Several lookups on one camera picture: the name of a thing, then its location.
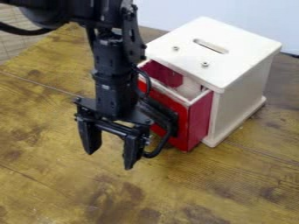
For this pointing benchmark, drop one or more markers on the red drawer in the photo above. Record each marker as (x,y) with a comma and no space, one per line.
(187,98)

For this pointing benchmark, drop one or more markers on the black drawer handle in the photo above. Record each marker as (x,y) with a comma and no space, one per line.
(164,118)

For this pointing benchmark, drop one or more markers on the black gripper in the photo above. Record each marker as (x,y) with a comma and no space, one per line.
(132,123)

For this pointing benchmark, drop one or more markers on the white wooden cabinet box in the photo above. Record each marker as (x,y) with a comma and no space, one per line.
(228,61)

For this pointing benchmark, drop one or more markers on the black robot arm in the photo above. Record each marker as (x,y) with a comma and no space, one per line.
(117,48)

